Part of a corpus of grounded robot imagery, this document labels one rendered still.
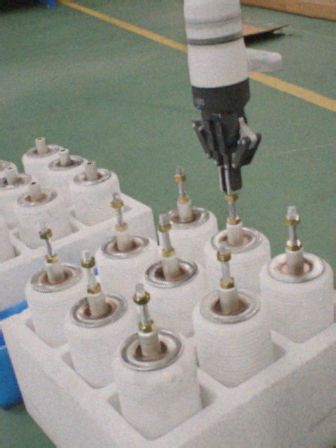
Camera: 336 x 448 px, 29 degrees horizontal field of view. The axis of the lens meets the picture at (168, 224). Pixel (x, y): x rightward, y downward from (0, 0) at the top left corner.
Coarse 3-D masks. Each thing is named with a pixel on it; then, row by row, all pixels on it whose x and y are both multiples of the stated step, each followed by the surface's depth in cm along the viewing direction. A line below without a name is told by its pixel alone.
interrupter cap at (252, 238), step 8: (224, 232) 96; (248, 232) 95; (256, 232) 95; (216, 240) 94; (224, 240) 94; (248, 240) 93; (256, 240) 93; (216, 248) 92; (232, 248) 91; (240, 248) 91; (248, 248) 91
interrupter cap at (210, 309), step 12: (240, 288) 82; (204, 300) 80; (216, 300) 80; (240, 300) 80; (252, 300) 79; (204, 312) 78; (216, 312) 78; (228, 312) 78; (240, 312) 77; (252, 312) 77; (228, 324) 76
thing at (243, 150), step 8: (248, 136) 81; (256, 136) 81; (240, 144) 82; (248, 144) 81; (256, 144) 82; (240, 152) 83; (248, 152) 83; (232, 160) 85; (240, 160) 84; (248, 160) 85
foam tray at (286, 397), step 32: (160, 256) 108; (32, 320) 97; (32, 352) 88; (64, 352) 87; (288, 352) 81; (320, 352) 80; (32, 384) 94; (64, 384) 81; (256, 384) 76; (288, 384) 78; (320, 384) 82; (32, 416) 102; (64, 416) 86; (96, 416) 75; (224, 416) 73; (256, 416) 76; (288, 416) 80; (320, 416) 85
